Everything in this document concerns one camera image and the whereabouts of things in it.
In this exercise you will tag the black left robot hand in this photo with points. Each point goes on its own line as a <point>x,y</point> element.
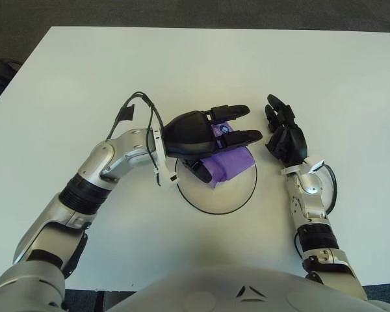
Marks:
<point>188,133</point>

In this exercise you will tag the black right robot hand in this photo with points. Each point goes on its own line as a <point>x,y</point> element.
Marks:
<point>292,143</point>

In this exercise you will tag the purple tissue paper pack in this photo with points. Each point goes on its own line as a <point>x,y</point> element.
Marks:
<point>230,164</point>

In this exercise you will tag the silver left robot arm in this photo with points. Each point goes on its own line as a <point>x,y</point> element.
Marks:
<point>123,152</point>

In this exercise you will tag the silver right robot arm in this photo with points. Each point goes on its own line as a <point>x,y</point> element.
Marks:
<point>312,208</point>

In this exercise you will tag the white plate with black rim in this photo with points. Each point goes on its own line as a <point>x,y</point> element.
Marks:
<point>214,201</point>

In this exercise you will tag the white right wrist connector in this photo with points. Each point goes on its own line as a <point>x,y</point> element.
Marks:
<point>317,164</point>

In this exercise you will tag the silver robot torso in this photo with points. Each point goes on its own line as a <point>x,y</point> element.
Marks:
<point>214,289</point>

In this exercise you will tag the black bag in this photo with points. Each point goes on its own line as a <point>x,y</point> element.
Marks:
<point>0,70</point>

